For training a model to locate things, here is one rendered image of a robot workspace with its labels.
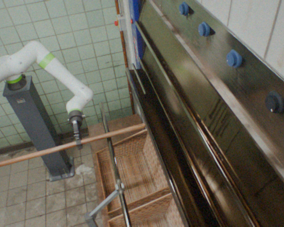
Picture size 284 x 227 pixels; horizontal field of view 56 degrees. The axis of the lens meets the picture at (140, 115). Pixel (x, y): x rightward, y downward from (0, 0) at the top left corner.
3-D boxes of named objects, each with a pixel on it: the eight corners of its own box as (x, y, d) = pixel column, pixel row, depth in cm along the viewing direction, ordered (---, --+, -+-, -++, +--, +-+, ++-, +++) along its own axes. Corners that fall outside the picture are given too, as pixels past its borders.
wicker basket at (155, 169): (152, 147, 233) (149, 126, 214) (174, 204, 194) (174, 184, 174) (98, 162, 227) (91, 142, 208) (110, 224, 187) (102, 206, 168)
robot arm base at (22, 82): (11, 73, 225) (7, 67, 221) (29, 70, 226) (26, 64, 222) (6, 92, 206) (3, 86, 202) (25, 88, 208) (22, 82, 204)
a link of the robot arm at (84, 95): (48, 67, 183) (41, 71, 173) (57, 56, 180) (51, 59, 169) (88, 102, 192) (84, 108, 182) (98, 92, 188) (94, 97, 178)
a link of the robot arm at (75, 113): (69, 121, 184) (65, 112, 178) (85, 117, 186) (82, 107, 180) (69, 127, 180) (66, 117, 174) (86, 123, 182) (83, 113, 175)
